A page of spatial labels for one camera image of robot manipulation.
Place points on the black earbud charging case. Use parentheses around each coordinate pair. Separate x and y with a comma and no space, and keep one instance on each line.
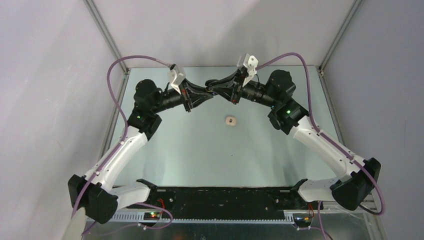
(210,91)

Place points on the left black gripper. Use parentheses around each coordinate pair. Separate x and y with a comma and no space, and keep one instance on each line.
(196,95)

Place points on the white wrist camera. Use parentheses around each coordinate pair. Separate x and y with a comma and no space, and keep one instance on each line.
(176,76)
(250,63)

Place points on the right aluminium frame post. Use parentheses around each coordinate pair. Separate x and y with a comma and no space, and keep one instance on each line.
(340,33)

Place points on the left controller board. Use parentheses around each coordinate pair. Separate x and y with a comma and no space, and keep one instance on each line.
(152,216)

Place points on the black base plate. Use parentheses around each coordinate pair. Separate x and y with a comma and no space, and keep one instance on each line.
(228,203)

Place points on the beige earbud charging case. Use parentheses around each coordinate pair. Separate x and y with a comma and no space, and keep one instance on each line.
(231,121)

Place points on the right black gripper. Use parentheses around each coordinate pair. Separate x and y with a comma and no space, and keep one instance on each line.
(225,86)

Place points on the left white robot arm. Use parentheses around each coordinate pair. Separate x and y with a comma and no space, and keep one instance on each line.
(95,191)

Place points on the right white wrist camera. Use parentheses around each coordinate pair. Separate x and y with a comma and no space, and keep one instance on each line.
(250,63)

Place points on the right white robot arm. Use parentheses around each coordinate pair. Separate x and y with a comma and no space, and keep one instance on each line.
(354,175)

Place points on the aluminium frame post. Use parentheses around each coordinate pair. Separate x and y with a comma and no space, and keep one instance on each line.
(103,28)
(340,33)

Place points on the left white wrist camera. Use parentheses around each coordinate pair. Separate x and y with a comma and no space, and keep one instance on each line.
(176,76)

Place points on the right controller board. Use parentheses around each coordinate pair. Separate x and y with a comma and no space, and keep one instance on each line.
(302,222)

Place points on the grey slotted cable duct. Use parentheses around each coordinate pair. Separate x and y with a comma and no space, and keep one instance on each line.
(139,217)

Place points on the left aluminium frame post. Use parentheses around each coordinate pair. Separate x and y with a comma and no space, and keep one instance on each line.
(103,28)

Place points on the controller board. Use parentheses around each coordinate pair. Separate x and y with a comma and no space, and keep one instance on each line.
(302,222)
(152,216)

